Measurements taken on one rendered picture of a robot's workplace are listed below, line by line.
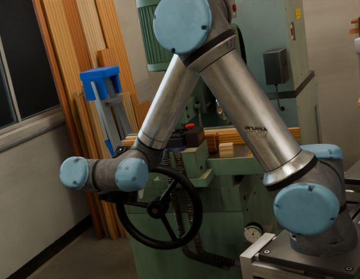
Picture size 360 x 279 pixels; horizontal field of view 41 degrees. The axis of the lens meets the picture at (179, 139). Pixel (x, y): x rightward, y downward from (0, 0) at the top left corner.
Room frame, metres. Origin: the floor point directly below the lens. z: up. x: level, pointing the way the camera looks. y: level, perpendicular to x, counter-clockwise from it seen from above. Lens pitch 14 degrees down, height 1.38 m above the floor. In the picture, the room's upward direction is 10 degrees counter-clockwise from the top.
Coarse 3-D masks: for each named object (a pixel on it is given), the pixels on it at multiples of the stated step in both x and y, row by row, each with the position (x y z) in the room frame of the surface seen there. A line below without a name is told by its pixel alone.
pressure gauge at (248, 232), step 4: (248, 224) 1.45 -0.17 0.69; (252, 224) 1.44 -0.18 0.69; (256, 224) 1.44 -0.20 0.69; (248, 228) 1.43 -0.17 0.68; (252, 228) 1.43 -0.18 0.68; (256, 228) 1.42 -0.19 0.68; (260, 228) 1.43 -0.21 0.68; (244, 232) 1.44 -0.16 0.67; (248, 232) 1.43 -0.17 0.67; (252, 232) 1.43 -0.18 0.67; (256, 232) 1.43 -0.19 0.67; (260, 232) 1.42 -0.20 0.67; (244, 236) 1.44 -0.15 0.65; (248, 236) 1.43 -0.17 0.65; (252, 236) 1.43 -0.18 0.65; (256, 236) 1.43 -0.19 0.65; (260, 236) 1.42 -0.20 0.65; (248, 240) 1.43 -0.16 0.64; (252, 240) 1.43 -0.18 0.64; (256, 240) 1.43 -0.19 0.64
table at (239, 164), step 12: (240, 144) 1.64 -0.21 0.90; (216, 156) 1.55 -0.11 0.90; (240, 156) 1.51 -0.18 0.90; (252, 156) 1.49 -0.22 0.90; (216, 168) 1.53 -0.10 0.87; (228, 168) 1.51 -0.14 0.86; (240, 168) 1.50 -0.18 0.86; (252, 168) 1.48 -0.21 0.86; (156, 180) 1.50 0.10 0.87; (192, 180) 1.46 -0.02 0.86; (204, 180) 1.44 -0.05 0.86
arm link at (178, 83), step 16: (176, 64) 1.10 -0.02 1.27; (176, 80) 1.10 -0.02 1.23; (192, 80) 1.10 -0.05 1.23; (160, 96) 1.12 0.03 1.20; (176, 96) 1.11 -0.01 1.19; (160, 112) 1.12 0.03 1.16; (176, 112) 1.12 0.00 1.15; (144, 128) 1.15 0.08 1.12; (160, 128) 1.13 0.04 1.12; (144, 144) 1.14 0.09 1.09; (160, 144) 1.14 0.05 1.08; (160, 160) 1.20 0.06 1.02
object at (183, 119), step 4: (192, 96) 1.80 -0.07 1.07; (188, 100) 1.74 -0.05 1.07; (192, 100) 1.77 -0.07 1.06; (188, 104) 1.72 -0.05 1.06; (192, 104) 1.76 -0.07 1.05; (184, 108) 1.68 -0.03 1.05; (188, 108) 1.71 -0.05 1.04; (192, 108) 1.76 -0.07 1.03; (196, 108) 1.80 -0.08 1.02; (184, 112) 1.68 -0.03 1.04; (188, 112) 1.71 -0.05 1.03; (192, 112) 1.75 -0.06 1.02; (196, 112) 1.79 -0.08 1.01; (180, 116) 1.68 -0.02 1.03; (184, 116) 1.68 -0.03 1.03; (188, 116) 1.69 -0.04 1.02; (192, 116) 1.74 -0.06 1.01; (180, 120) 1.68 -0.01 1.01; (184, 120) 1.68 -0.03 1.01; (188, 120) 1.69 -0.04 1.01; (180, 124) 1.73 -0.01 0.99; (184, 124) 1.73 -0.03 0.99
